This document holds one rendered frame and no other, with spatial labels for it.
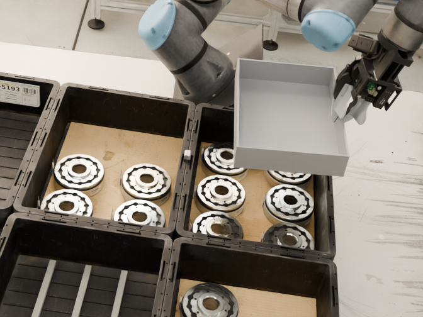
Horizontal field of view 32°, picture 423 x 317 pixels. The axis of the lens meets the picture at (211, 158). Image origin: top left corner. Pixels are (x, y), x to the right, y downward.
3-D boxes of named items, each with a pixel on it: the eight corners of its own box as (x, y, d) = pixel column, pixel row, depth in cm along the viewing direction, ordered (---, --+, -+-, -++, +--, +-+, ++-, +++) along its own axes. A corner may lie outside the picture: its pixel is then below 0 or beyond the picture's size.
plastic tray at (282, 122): (234, 77, 152) (237, 58, 149) (330, 86, 153) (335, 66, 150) (233, 167, 133) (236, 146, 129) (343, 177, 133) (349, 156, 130)
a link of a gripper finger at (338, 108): (323, 132, 137) (350, 96, 131) (319, 112, 141) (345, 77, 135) (338, 138, 138) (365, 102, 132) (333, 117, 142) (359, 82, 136)
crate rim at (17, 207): (62, 89, 165) (62, 80, 163) (195, 109, 165) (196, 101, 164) (11, 219, 135) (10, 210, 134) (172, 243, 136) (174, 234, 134)
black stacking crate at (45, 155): (63, 122, 171) (63, 83, 163) (189, 142, 172) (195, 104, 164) (15, 252, 142) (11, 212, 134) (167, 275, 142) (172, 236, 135)
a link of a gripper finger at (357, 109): (342, 139, 138) (366, 102, 132) (337, 118, 142) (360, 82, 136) (357, 143, 139) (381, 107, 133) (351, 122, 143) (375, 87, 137)
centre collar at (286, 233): (277, 230, 148) (278, 228, 147) (301, 234, 148) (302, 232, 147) (276, 248, 144) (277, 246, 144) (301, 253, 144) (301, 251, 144)
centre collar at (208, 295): (197, 292, 134) (198, 290, 133) (225, 296, 134) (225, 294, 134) (195, 314, 130) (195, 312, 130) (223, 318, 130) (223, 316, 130)
